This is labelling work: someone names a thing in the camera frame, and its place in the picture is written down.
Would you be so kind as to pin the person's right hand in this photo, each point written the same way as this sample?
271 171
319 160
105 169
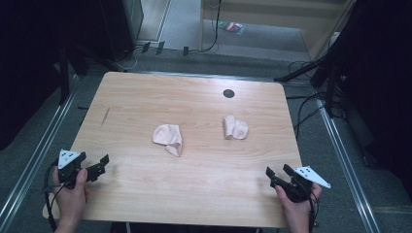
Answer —
296 212

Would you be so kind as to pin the black curtain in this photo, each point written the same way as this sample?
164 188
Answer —
29 64
382 81

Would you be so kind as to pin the colourful packet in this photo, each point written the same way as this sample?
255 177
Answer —
231 27

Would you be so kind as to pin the black metal stand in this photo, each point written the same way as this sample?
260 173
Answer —
330 84
63 77

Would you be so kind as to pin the black round table grommet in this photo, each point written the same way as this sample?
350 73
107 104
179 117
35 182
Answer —
228 93

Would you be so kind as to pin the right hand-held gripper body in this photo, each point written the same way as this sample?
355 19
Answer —
299 187

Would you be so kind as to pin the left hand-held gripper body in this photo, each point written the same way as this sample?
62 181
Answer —
69 166

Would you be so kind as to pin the person's left hand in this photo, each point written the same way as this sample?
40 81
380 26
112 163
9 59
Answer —
72 202

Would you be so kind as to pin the silver floor rail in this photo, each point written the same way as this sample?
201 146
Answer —
35 155
346 165

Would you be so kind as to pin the light wooden cabinet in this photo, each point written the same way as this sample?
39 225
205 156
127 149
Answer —
324 29

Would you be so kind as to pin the dark cabinet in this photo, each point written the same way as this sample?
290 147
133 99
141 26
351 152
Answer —
121 26

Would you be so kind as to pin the pink sock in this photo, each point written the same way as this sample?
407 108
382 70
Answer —
235 128
168 138

